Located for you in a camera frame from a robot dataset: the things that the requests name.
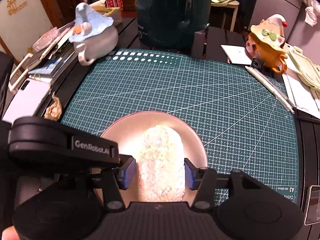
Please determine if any beige oval sponge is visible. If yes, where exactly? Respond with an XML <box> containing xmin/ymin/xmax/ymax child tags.
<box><xmin>137</xmin><ymin>125</ymin><xmax>185</xmax><ymax>202</ymax></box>

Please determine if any white bowl red rim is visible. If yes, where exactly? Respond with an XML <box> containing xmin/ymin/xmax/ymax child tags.
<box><xmin>102</xmin><ymin>111</ymin><xmax>208</xmax><ymax>205</ymax></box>

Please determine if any person left hand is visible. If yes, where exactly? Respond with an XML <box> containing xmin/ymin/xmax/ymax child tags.
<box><xmin>2</xmin><ymin>226</ymin><xmax>20</xmax><ymax>240</ymax></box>

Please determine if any crumpled brown paper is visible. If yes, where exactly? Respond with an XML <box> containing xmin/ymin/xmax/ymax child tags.
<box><xmin>44</xmin><ymin>93</ymin><xmax>62</xmax><ymax>121</ymax></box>

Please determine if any green cutting mat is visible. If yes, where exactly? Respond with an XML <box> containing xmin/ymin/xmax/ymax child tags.
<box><xmin>62</xmin><ymin>50</ymin><xmax>299</xmax><ymax>202</ymax></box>

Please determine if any white pen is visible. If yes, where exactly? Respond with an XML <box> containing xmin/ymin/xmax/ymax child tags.
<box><xmin>245</xmin><ymin>66</ymin><xmax>295</xmax><ymax>114</ymax></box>

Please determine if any smartphone with lit screen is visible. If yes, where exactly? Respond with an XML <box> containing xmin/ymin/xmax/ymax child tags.
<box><xmin>304</xmin><ymin>185</ymin><xmax>320</xmax><ymax>226</ymax></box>

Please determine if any blue hat white teapot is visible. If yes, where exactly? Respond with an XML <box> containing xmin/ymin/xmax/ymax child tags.
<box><xmin>69</xmin><ymin>2</ymin><xmax>118</xmax><ymax>66</ymax></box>

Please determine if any white card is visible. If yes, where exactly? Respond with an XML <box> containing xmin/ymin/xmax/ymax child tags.
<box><xmin>221</xmin><ymin>45</ymin><xmax>252</xmax><ymax>66</ymax></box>

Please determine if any white paper stack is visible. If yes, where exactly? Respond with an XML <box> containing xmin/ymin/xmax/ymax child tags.
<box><xmin>282</xmin><ymin>45</ymin><xmax>319</xmax><ymax>118</ymax></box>

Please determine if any pale green container lid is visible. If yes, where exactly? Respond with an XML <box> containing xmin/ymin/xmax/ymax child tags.
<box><xmin>288</xmin><ymin>46</ymin><xmax>319</xmax><ymax>91</ymax></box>

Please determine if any orange pig teapot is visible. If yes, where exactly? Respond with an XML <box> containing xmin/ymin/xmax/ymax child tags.
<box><xmin>245</xmin><ymin>14</ymin><xmax>287</xmax><ymax>74</ymax></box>

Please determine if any wooden stool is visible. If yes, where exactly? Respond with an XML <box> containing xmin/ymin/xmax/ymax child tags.
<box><xmin>211</xmin><ymin>0</ymin><xmax>240</xmax><ymax>32</ymax></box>

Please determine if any white crumpled cloth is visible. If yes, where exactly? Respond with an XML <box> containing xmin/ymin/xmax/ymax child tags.
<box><xmin>304</xmin><ymin>6</ymin><xmax>317</xmax><ymax>27</ymax></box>

